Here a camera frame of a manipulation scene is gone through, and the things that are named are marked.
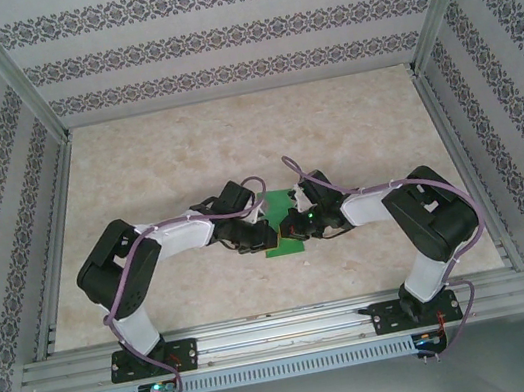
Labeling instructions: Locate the green paper sheet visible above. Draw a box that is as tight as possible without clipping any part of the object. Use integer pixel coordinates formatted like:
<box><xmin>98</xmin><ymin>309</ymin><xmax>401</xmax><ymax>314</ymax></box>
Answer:
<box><xmin>253</xmin><ymin>185</ymin><xmax>310</xmax><ymax>261</ymax></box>

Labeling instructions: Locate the aluminium mounting rail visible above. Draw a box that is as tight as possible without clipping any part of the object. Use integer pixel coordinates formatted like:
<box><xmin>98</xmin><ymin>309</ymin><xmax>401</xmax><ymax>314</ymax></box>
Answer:
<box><xmin>15</xmin><ymin>266</ymin><xmax>524</xmax><ymax>392</ymax></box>

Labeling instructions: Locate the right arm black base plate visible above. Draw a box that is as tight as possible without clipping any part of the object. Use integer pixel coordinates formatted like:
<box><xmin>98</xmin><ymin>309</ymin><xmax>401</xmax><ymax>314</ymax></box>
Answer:
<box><xmin>369</xmin><ymin>287</ymin><xmax>466</xmax><ymax>338</ymax></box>

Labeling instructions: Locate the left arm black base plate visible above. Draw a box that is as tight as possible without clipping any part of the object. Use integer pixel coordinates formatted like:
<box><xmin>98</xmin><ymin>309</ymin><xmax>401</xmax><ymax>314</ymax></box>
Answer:
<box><xmin>106</xmin><ymin>337</ymin><xmax>202</xmax><ymax>386</ymax></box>

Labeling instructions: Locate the slotted grey cable duct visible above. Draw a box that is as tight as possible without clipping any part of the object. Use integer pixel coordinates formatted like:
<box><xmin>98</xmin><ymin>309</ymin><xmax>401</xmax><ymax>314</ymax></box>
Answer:
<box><xmin>92</xmin><ymin>329</ymin><xmax>451</xmax><ymax>392</ymax></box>

